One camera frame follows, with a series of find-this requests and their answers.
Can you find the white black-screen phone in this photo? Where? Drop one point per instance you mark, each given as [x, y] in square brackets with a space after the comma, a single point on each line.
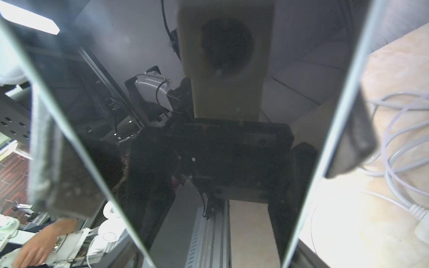
[178, 108]

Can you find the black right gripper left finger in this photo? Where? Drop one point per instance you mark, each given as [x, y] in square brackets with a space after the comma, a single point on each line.
[59, 183]

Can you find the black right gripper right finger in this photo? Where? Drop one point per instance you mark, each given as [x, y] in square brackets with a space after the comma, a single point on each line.
[357, 143]

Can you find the person's hand in background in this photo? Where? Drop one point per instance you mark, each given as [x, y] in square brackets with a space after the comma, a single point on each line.
[36, 251]

